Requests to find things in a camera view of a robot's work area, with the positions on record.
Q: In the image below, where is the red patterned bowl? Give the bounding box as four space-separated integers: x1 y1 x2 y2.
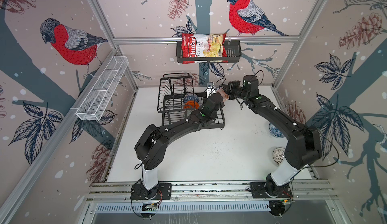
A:
217 87 229 102

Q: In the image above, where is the black wall basket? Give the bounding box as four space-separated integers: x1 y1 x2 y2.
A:
176 40 241 64

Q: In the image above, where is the aluminium back crossbar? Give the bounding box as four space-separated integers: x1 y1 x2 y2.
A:
113 35 301 45

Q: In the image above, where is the dark blue patterned bowl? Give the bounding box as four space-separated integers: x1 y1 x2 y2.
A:
183 92 199 104

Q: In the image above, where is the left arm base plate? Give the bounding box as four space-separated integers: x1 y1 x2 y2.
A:
130 182 172 200

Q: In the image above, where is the red cassava chips bag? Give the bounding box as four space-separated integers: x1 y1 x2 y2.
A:
181 33 226 64

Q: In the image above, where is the black wire dish rack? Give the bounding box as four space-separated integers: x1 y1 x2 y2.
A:
157 73 215 125

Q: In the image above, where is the white lattice patterned bowl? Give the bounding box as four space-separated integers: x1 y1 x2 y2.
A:
272 147 285 166

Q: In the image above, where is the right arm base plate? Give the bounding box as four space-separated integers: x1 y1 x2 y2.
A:
248 182 293 199

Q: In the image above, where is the aluminium front rail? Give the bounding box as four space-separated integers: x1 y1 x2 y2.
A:
85 179 338 203

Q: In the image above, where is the white mesh wall shelf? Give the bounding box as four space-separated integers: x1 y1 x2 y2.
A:
76 55 129 121

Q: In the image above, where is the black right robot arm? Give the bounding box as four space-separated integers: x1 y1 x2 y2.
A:
226 75 322 197

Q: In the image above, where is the blue white floral bowl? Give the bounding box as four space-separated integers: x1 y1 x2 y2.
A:
269 123 285 138

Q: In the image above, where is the orange plastic bowl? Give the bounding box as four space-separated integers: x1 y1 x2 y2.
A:
183 100 200 110

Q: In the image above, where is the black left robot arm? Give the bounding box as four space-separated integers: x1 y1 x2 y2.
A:
135 93 224 191

